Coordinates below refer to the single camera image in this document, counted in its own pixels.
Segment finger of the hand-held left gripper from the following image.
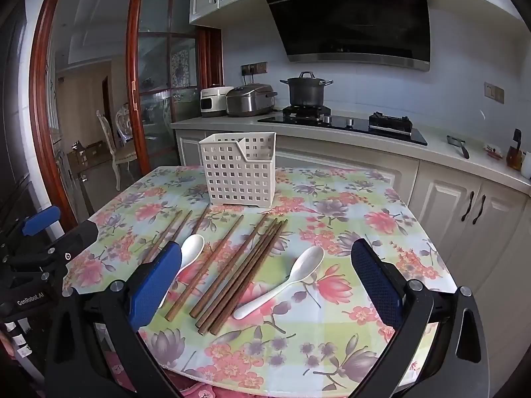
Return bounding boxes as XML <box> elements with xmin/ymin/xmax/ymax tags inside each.
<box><xmin>8</xmin><ymin>221</ymin><xmax>99</xmax><ymax>276</ymax></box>
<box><xmin>0</xmin><ymin>206</ymin><xmax>61</xmax><ymax>258</ymax></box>

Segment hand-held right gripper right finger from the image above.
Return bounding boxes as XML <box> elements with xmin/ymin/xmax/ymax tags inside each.
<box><xmin>350</xmin><ymin>238</ymin><xmax>488</xmax><ymax>398</ymax></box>

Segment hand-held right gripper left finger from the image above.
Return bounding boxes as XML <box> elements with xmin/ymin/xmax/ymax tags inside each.
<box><xmin>45</xmin><ymin>241</ymin><xmax>183</xmax><ymax>398</ymax></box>

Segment white ceramic spoon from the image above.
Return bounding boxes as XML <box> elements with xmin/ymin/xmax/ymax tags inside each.
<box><xmin>160</xmin><ymin>234</ymin><xmax>206</xmax><ymax>309</ymax></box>
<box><xmin>232</xmin><ymin>245</ymin><xmax>325</xmax><ymax>321</ymax></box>

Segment group of wooden chopsticks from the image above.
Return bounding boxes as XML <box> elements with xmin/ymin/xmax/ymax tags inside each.
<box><xmin>141</xmin><ymin>204</ymin><xmax>289</xmax><ymax>336</ymax></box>

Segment white plastic utensil basket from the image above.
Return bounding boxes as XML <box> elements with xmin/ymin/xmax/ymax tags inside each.
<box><xmin>198</xmin><ymin>131</ymin><xmax>277</xmax><ymax>209</ymax></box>

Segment floral tablecloth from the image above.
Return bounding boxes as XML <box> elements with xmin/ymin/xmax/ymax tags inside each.
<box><xmin>62</xmin><ymin>165</ymin><xmax>451</xmax><ymax>398</ymax></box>

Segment brown cardboard box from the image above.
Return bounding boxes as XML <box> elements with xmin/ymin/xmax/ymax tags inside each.
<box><xmin>67</xmin><ymin>141</ymin><xmax>109</xmax><ymax>170</ymax></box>

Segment white ornate dining chair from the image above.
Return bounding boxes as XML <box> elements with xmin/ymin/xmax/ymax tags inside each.
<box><xmin>96</xmin><ymin>110</ymin><xmax>138</xmax><ymax>191</ymax></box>
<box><xmin>115</xmin><ymin>103</ymin><xmax>133</xmax><ymax>142</ymax></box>

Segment white kitchen base cabinets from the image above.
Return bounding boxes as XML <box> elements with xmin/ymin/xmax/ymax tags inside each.
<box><xmin>171</xmin><ymin>113</ymin><xmax>531</xmax><ymax>332</ymax></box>

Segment black gas hob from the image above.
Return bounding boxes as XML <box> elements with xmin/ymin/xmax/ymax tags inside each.
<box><xmin>257</xmin><ymin>105</ymin><xmax>428</xmax><ymax>147</ymax></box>

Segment small metal ladle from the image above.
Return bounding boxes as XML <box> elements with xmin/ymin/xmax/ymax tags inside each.
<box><xmin>447</xmin><ymin>134</ymin><xmax>471</xmax><ymax>160</ymax></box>

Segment glass sliding door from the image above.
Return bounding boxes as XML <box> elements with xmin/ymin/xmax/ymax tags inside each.
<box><xmin>125</xmin><ymin>0</ymin><xmax>223</xmax><ymax>177</ymax></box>

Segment amber oil bottle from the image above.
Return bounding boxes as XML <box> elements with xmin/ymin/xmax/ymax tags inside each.
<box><xmin>506</xmin><ymin>129</ymin><xmax>525</xmax><ymax>171</ymax></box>

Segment white countertop appliance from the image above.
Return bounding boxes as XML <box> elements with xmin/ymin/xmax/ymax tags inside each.
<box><xmin>200</xmin><ymin>85</ymin><xmax>235</xmax><ymax>118</ymax></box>

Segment grey stock pot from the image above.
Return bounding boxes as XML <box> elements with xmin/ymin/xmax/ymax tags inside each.
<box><xmin>279</xmin><ymin>71</ymin><xmax>334</xmax><ymax>107</ymax></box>

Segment silver rice cooker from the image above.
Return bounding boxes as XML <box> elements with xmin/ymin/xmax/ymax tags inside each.
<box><xmin>225</xmin><ymin>83</ymin><xmax>278</xmax><ymax>118</ymax></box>

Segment black range hood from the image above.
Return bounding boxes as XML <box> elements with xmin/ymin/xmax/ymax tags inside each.
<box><xmin>257</xmin><ymin>0</ymin><xmax>431</xmax><ymax>71</ymax></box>

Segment red wooden door frame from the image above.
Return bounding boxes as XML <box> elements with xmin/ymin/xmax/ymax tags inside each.
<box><xmin>28</xmin><ymin>0</ymin><xmax>195</xmax><ymax>233</ymax></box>

